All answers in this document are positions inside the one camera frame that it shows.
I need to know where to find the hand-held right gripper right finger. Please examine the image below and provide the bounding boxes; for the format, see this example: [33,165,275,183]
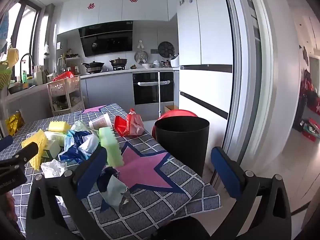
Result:
[210,146,292,240]

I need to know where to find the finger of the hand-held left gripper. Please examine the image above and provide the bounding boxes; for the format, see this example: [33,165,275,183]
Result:
[0,135,13,153]
[0,142,41,174]

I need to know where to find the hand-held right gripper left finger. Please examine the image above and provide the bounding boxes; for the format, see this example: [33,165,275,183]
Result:
[25,145,110,240]

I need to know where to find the dark blue wrapper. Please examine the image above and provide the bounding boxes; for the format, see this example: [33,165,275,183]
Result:
[97,167,120,193]

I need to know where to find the yellow foam net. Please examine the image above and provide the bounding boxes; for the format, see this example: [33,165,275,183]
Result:
[21,129,48,171]

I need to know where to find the mint green wrapper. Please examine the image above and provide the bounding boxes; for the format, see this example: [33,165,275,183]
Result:
[102,175,127,207]

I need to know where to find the blue plastic bag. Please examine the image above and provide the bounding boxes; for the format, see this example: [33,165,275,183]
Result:
[59,129,100,164]

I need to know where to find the white tissue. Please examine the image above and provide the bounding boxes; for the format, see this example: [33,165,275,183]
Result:
[41,159,67,179]

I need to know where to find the yellow sponge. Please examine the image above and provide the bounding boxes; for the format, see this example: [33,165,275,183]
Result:
[48,121,72,133]

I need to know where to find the silver foil wrapper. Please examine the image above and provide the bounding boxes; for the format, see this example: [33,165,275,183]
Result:
[119,188,133,207]

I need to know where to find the pale green plastic bag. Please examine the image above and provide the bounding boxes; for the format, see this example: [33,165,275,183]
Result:
[71,120,91,133]

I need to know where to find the brown white paper cup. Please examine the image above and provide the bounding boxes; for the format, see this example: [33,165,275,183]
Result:
[89,112,112,130]

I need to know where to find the black trash bin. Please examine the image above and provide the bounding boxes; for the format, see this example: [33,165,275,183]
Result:
[154,116,210,178]

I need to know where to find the red plastic bag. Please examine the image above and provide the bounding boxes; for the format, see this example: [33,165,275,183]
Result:
[114,108,145,137]

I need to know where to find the person's left hand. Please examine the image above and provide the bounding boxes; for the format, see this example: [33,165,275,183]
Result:
[4,192,17,220]

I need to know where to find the gold foil bag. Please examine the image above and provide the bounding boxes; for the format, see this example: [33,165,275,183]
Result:
[5,111,25,136]

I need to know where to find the green colander basket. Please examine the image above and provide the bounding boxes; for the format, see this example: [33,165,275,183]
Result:
[0,61,12,89]

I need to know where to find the grey checked star tablecloth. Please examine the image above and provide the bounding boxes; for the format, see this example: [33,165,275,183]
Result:
[0,102,222,240]

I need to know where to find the white chopstick holder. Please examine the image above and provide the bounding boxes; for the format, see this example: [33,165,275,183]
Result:
[34,65,47,85]

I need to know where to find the beige plastic trolley rack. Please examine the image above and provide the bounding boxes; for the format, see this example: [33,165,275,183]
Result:
[47,76,85,117]

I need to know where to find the red plastic stool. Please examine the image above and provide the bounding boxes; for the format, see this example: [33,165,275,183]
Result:
[151,109,199,140]

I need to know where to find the grey lower cabinets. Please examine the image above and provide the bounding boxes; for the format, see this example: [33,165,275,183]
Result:
[81,72,134,105]

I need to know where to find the red plastic basket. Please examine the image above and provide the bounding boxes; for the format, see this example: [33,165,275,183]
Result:
[52,71,75,82]

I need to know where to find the black kitchen faucet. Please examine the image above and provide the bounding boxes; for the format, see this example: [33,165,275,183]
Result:
[20,53,35,77]

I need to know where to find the yellow plastic scoop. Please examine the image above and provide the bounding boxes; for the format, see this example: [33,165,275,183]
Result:
[6,45,19,67]

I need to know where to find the black built-in oven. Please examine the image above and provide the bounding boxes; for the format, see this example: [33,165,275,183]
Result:
[132,72,174,105]

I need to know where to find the gas stove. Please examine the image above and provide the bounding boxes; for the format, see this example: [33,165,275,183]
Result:
[85,66,125,75]

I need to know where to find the black wok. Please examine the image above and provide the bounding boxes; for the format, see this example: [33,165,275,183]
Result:
[82,60,105,68]

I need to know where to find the brown cooking pot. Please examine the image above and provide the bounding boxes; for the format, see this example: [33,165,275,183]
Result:
[109,58,128,67]

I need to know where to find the round metal steamer rack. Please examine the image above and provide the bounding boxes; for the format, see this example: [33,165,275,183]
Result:
[134,50,149,64]

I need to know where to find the black range hood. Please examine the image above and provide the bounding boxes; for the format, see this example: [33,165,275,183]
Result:
[78,21,133,57]

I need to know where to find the white refrigerator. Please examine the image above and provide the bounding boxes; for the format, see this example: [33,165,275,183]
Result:
[176,0,234,120]

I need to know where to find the white upper cabinets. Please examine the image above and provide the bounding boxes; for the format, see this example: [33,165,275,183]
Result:
[56,0,179,35]

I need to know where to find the white sliding door frame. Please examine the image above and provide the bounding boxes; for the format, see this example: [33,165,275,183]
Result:
[220,0,275,160]

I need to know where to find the black round wall plate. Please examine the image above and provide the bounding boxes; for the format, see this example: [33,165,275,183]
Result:
[158,41,175,57]

